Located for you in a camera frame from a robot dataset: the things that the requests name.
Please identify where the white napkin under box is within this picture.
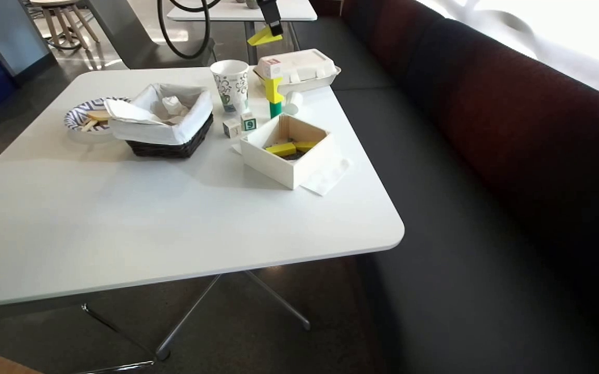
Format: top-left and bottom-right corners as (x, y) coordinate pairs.
(302, 157), (349, 197)

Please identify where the small white open box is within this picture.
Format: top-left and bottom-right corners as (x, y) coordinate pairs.
(242, 113), (335, 188)

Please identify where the green tower block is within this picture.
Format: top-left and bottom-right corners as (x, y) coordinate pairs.
(269, 101), (282, 117)

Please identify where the yellow tower block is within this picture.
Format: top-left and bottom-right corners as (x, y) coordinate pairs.
(265, 79), (282, 103)

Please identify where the white clamshell takeout box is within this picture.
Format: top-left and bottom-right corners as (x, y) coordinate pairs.
(254, 47), (342, 91)

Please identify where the green white cube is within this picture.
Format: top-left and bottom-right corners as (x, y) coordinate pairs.
(242, 113), (257, 130)

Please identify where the white cube beside cup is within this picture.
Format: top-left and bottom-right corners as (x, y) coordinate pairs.
(222, 117), (242, 138)

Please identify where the white patterned paper cup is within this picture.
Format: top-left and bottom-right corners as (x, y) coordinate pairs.
(210, 60), (252, 113)

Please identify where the dark basket with white liner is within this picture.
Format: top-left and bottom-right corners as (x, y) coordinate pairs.
(105, 82), (212, 160)

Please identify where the dark bench sofa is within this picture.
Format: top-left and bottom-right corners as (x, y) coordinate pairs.
(310, 0), (599, 374)

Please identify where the wooden stick in bowl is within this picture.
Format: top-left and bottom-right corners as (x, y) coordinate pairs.
(79, 117), (107, 132)

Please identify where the blue patterned paper bowl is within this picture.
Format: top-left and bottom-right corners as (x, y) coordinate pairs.
(65, 98), (110, 132)

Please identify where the metal table leg base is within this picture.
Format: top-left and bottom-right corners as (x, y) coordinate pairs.
(78, 269), (314, 374)

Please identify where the black looped cable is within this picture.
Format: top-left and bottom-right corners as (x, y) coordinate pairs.
(157, 0), (222, 61)

